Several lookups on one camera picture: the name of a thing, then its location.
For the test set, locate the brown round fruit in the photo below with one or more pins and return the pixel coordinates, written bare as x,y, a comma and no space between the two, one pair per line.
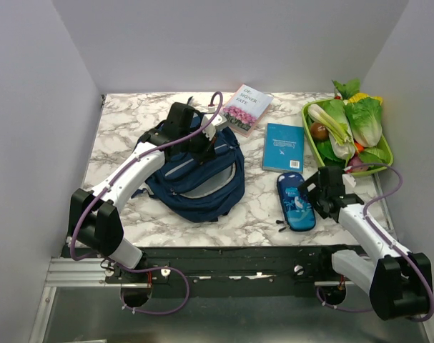
318,132

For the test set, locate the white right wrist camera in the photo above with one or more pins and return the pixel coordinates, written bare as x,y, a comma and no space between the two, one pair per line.
349,181

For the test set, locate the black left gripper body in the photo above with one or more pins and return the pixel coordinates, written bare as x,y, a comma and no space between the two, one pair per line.
199,146

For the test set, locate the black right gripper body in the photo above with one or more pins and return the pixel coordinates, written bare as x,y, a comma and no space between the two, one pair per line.
318,202

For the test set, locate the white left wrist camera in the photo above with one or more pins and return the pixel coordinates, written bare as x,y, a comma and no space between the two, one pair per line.
211,124

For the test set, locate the navy blue student backpack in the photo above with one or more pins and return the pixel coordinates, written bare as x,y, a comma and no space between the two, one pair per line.
196,192

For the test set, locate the black mounting rail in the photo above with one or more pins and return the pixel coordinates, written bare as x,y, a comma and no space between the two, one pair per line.
225,272

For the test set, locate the teal blue hardcover book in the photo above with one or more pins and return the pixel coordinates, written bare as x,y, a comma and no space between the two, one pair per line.
283,148

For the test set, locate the green plastic vegetable tray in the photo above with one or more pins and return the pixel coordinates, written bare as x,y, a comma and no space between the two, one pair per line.
377,158

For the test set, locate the purple onion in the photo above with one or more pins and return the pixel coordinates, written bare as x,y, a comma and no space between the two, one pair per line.
356,165

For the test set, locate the aluminium frame rail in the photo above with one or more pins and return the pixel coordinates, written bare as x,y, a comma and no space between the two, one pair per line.
77,304

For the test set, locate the black binder clip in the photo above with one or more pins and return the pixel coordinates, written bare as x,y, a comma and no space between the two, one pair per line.
282,224

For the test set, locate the white book with pink roses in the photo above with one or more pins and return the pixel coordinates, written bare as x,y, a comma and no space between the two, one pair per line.
245,109

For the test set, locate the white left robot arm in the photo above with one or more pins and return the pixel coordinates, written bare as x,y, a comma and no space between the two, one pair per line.
94,214

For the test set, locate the blue pencil case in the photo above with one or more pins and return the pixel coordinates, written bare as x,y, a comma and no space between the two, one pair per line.
298,213

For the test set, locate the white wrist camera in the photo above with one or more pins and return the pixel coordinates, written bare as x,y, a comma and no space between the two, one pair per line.
211,124
349,181

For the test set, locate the green lettuce head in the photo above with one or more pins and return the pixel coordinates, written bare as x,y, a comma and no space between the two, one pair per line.
365,119

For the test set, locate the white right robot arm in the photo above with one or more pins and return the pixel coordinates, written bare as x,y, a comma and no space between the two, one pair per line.
398,282

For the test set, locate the white green bok choy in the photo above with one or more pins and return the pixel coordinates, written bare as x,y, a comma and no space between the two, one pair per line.
340,146

